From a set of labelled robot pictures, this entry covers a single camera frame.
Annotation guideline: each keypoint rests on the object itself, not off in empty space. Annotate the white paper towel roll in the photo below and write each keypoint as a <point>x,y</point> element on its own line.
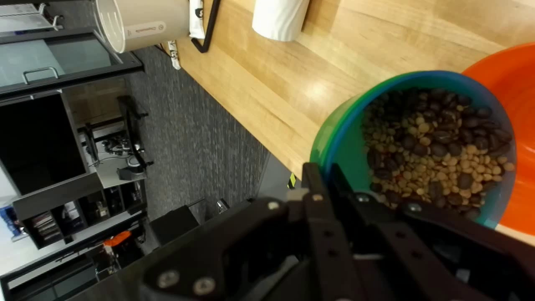
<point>278,18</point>

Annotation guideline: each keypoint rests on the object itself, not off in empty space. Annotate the green plastic bowl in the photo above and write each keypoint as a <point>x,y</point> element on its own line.
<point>340,145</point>

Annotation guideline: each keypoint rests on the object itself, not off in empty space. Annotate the white printed mug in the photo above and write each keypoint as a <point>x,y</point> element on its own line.
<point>144,23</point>

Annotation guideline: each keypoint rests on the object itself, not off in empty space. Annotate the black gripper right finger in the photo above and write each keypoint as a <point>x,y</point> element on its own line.
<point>401,257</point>

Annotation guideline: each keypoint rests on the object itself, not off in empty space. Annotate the brown beans and nuts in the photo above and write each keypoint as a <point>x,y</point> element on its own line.
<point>440,152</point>

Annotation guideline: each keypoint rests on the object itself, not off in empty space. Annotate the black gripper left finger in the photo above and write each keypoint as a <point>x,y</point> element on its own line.
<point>328,245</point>

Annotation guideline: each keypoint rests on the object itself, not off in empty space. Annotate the orange plastic bowl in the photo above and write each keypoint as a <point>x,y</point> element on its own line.
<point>512,90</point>

